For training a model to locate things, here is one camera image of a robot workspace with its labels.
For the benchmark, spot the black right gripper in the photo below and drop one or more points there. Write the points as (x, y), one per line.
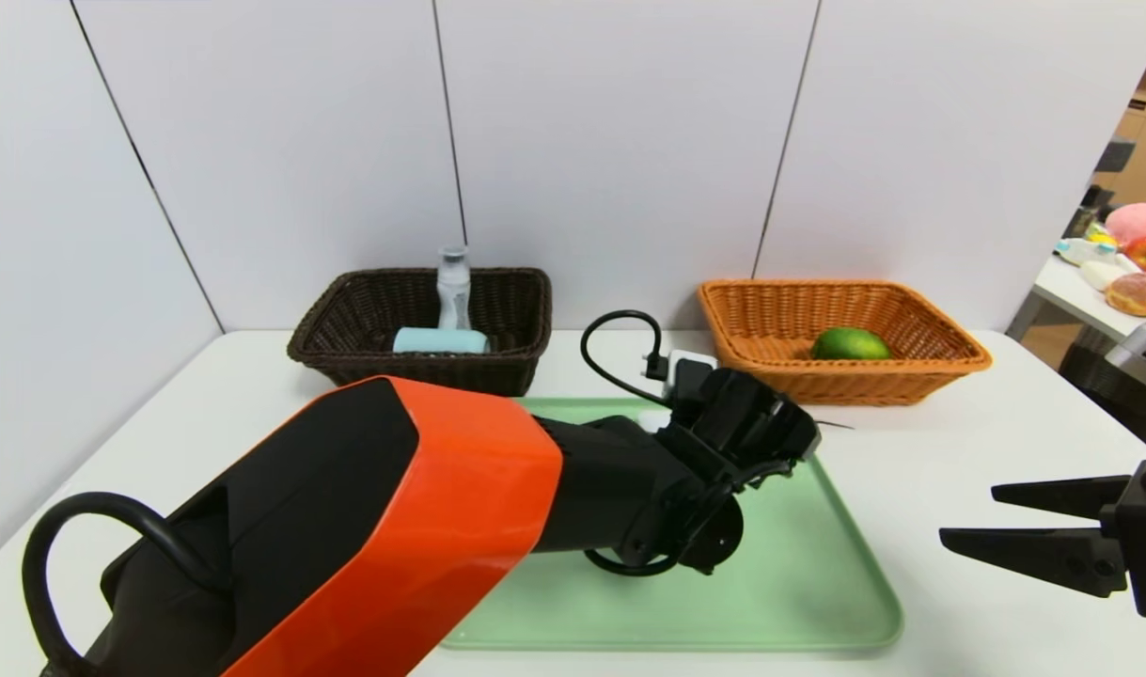
(1139, 534)

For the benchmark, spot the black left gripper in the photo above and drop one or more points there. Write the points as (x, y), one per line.
(690, 432)

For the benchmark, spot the white whiteboard eraser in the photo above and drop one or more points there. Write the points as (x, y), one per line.
(654, 421)

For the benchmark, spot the green lime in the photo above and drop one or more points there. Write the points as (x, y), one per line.
(850, 345)

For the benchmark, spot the blue-grey plastic cup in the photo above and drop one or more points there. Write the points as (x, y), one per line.
(441, 340)

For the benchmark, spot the clear white spray bottle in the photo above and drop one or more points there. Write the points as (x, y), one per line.
(454, 291)

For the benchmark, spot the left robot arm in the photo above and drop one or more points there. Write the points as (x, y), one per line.
(394, 527)

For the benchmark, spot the orange wicker basket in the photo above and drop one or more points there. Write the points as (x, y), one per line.
(911, 376)

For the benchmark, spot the dark brown wicker basket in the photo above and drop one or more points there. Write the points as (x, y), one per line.
(366, 362)

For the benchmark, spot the light green plastic tray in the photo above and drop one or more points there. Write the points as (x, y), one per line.
(798, 602)

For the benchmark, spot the white side table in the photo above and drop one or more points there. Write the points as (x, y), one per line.
(1071, 296)

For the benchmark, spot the glazed donut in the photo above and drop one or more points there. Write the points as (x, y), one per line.
(1135, 294)

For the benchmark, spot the white oval item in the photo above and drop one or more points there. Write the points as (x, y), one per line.
(1097, 276)

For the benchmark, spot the white bottle with blue cap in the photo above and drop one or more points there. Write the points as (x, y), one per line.
(1080, 252)

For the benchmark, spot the pink plush toy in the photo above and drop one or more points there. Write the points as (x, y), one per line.
(1137, 224)

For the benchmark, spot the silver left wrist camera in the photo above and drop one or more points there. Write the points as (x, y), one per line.
(690, 369)

